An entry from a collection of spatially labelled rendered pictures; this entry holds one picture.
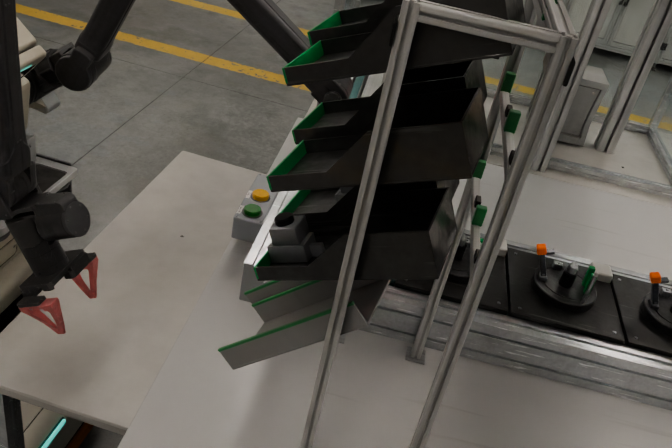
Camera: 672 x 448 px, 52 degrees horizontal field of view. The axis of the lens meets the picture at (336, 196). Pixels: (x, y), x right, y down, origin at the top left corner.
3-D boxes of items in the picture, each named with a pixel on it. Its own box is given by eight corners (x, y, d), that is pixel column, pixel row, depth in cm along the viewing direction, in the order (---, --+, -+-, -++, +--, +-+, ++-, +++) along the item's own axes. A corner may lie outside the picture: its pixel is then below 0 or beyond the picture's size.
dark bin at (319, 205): (281, 227, 117) (269, 188, 114) (310, 192, 127) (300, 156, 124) (443, 220, 105) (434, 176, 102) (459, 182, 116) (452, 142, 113)
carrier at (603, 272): (507, 319, 144) (527, 273, 137) (504, 253, 164) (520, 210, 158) (622, 348, 143) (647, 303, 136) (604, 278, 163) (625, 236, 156)
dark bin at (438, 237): (257, 281, 104) (243, 238, 101) (291, 237, 115) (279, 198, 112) (438, 279, 92) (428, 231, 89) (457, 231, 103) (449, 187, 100)
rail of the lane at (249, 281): (238, 299, 148) (244, 259, 142) (319, 126, 223) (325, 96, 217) (263, 306, 148) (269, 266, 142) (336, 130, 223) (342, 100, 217)
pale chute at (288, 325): (232, 370, 114) (217, 350, 113) (266, 322, 125) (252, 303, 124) (368, 326, 100) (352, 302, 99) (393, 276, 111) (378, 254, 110)
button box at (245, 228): (230, 238, 159) (233, 216, 156) (255, 192, 177) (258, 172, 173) (259, 245, 158) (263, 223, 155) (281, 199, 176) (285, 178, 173)
